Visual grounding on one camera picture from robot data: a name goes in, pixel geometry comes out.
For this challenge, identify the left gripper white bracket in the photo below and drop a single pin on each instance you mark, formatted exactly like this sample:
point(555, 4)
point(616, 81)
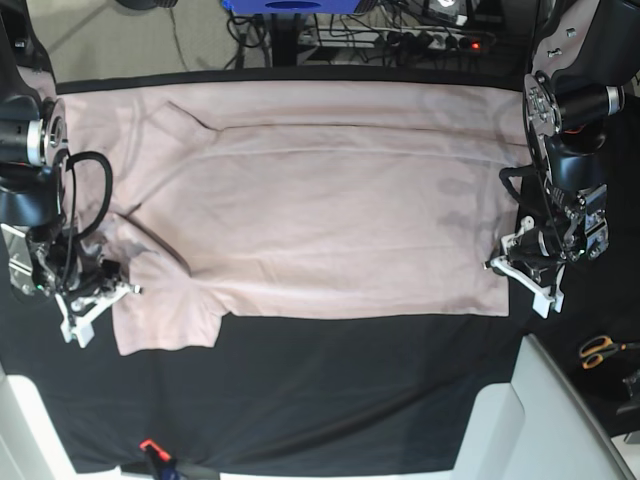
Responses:
point(532, 256)

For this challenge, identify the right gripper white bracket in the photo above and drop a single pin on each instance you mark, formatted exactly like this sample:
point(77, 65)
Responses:
point(95, 293)

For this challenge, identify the pink T-shirt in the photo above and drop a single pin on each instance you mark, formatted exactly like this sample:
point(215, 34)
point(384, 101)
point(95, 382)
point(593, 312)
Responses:
point(303, 200)

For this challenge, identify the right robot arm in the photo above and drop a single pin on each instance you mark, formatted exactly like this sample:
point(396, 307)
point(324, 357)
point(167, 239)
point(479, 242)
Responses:
point(47, 253)

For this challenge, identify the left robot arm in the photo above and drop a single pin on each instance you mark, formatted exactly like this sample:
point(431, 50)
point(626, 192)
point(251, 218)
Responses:
point(579, 63)

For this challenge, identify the white bin right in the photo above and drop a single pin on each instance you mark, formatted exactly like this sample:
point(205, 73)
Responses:
point(536, 426)

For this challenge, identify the white bin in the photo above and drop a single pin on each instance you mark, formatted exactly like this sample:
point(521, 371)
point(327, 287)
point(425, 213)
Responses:
point(536, 426)
point(30, 445)

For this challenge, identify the white bin left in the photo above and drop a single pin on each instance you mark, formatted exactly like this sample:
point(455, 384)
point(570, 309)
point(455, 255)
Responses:
point(30, 445)

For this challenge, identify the red black clamp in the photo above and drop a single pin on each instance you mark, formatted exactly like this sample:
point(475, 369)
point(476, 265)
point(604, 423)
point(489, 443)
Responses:
point(161, 464)

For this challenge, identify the black table cloth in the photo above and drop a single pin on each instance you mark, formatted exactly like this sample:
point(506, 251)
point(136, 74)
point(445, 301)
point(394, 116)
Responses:
point(366, 396)

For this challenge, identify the white power strip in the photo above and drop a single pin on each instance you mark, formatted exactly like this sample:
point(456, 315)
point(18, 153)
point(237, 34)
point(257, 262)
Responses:
point(437, 39)

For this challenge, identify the blue plastic box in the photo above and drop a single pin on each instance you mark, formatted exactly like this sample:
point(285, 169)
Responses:
point(250, 7)

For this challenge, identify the orange handled scissors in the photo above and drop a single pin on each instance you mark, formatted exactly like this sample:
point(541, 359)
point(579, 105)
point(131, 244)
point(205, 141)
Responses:
point(595, 351)

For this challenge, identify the black table leg post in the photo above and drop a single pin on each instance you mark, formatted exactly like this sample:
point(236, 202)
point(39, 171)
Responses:
point(284, 33)

